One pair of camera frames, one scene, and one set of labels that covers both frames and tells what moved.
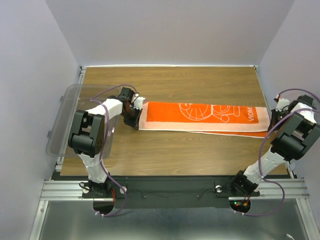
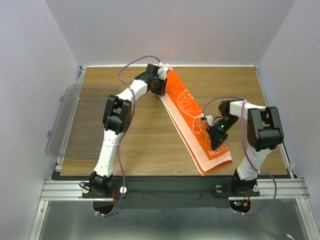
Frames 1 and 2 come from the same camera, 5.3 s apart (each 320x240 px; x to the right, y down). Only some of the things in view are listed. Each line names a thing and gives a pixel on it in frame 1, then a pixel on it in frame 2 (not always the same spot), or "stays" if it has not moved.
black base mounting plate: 173,192 stays
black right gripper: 273,121 → 216,138
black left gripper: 134,122 → 160,91
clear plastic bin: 76,98 stays
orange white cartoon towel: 243,121 → 187,119
